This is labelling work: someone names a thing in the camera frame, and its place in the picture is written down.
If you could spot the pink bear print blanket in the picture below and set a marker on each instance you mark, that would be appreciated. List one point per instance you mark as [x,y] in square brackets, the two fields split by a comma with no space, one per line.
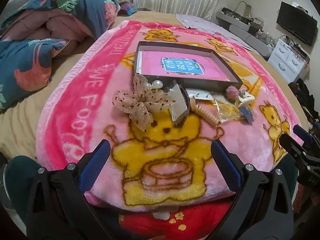
[75,105]

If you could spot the light purple sheet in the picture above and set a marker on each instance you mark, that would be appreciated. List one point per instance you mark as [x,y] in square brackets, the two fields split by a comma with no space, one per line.
[200,21]

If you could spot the pink pompom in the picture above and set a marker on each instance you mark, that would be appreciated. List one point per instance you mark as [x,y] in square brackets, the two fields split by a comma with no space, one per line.
[232,92]

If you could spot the purple striped pillow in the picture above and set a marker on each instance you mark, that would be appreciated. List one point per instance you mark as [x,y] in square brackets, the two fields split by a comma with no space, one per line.
[128,10]

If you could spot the beige lace bow hair clip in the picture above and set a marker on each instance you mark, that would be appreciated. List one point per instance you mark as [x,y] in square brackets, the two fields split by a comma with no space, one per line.
[140,105]

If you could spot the dark teal cloth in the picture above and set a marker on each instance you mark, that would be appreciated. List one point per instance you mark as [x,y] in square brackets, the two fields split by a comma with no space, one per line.
[20,175]

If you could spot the white drawer cabinet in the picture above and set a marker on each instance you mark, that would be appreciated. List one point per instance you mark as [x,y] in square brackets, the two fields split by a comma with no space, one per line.
[287,57]

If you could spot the clear plastic packet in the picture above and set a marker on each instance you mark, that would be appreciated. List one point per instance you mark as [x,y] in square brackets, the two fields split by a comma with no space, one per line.
[178,105]

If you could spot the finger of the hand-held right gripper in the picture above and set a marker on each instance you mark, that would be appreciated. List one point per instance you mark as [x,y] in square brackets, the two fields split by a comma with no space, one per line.
[290,142]
[301,131]

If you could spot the grey cardboard box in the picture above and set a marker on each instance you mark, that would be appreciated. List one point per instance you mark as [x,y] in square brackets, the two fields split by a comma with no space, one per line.
[190,83]

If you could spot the blue floral quilt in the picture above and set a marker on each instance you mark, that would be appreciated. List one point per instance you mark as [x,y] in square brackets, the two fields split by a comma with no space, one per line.
[75,7]

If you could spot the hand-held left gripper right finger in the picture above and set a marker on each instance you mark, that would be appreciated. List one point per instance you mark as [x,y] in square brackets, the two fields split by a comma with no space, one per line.
[226,166]

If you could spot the dark clothes pile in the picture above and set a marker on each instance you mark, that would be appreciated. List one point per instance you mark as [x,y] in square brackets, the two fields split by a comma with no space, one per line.
[302,92]

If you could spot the tan bed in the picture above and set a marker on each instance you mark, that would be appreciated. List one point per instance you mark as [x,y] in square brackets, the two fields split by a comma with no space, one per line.
[25,130]

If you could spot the black television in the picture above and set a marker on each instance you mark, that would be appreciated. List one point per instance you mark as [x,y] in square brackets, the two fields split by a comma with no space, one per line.
[297,22]

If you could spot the grey bed headboard shelf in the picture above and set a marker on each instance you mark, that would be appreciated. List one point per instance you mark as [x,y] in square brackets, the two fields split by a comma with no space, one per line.
[250,38]

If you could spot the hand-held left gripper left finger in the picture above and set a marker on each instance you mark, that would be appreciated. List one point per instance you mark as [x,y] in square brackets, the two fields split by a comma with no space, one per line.
[96,162]

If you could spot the blue hair clip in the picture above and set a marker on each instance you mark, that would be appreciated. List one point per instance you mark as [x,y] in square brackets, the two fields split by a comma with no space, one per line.
[248,116]

